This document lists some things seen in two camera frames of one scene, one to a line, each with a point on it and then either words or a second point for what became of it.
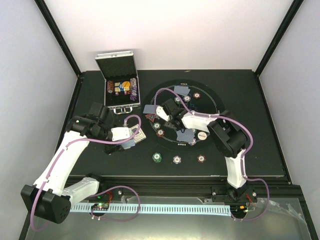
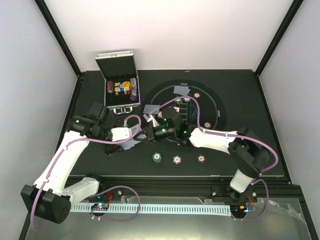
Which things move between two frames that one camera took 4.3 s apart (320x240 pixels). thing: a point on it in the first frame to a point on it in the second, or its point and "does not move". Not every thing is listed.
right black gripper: [167, 124] to [149, 130]
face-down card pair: [150, 109] does not move
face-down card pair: [181, 90] does not move
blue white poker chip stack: [177, 159] does not move
